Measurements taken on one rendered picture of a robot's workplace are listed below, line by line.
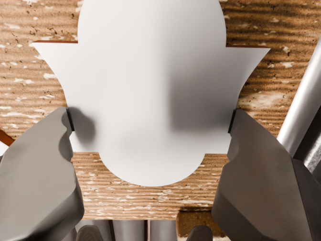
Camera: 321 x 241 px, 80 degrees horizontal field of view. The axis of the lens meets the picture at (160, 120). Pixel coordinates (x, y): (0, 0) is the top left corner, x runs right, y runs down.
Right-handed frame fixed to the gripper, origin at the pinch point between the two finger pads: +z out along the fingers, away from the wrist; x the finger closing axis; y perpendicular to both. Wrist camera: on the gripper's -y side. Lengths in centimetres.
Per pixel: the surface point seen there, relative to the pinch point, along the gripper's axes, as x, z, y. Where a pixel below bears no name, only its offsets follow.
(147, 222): -0.8, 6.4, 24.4
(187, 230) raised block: 3.2, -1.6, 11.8
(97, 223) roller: -6.8, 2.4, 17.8
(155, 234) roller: 0.4, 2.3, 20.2
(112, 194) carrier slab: -3.7, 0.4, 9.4
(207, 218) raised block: 5.3, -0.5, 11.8
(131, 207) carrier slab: -2.1, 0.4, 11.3
